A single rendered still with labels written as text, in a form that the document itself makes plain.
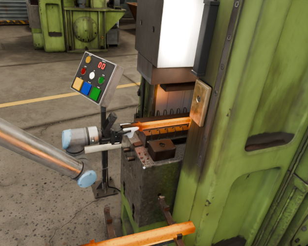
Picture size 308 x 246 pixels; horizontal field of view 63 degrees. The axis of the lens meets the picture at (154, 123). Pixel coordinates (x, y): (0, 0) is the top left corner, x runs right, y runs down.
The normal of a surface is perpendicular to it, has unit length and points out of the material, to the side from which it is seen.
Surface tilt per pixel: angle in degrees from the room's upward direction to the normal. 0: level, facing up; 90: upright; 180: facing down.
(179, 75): 90
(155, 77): 90
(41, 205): 0
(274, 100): 89
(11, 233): 0
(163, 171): 90
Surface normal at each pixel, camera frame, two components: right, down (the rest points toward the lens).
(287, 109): 0.37, 0.49
